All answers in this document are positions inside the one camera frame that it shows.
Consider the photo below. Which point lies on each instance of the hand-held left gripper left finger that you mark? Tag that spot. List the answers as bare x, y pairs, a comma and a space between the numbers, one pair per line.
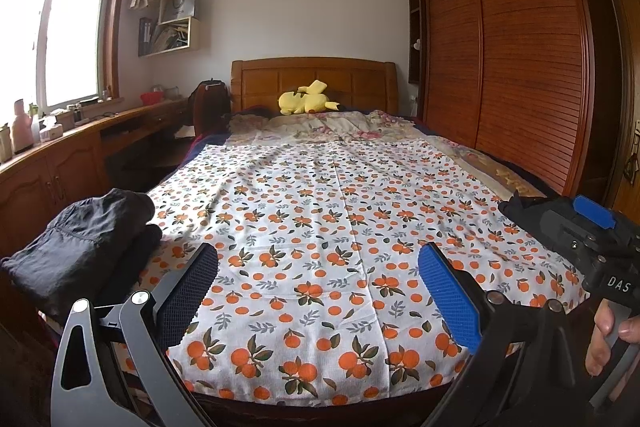
190, 297

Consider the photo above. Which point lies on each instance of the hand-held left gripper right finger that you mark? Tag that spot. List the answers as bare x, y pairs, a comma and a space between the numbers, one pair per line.
447, 299

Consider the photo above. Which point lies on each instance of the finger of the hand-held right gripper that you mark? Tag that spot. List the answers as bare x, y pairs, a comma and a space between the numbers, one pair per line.
595, 211
530, 212

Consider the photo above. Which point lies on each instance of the person's right hand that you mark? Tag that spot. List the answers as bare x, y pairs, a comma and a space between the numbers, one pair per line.
597, 342

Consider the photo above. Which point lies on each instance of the folded dark grey garment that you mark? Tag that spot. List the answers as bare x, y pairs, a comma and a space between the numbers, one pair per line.
75, 237

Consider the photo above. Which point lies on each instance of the wooden door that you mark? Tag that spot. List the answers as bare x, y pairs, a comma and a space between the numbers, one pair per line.
622, 82

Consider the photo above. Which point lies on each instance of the bed with orange-print sheet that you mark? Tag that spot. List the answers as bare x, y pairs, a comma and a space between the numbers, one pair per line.
325, 227

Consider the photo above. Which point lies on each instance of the wooden slatted wardrobe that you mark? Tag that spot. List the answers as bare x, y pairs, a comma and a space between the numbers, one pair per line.
515, 47

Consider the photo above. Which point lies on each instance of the long wooden desk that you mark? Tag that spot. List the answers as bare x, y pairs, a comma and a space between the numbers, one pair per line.
65, 167

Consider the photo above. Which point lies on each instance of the black backpack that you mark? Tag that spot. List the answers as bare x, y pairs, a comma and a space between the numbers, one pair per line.
210, 104

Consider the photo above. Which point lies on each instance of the red bowl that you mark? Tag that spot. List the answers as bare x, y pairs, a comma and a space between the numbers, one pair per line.
151, 99

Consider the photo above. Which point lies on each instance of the wooden bed headboard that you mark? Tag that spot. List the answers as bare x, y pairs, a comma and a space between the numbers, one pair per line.
360, 82

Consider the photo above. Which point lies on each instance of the white tissue box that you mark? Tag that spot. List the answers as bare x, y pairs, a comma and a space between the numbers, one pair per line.
51, 129

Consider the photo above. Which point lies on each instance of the yellow plush toy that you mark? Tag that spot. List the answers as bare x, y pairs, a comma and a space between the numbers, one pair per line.
305, 99

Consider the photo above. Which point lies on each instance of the pink bottle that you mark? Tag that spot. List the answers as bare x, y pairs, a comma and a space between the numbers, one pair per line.
22, 129

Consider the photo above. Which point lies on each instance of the white paper bag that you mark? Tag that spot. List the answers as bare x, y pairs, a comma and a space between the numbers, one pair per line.
177, 7

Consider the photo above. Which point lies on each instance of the window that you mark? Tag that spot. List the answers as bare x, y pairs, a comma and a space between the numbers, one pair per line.
65, 32

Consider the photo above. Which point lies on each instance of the white wall shelf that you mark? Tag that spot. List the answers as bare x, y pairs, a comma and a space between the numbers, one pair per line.
192, 34

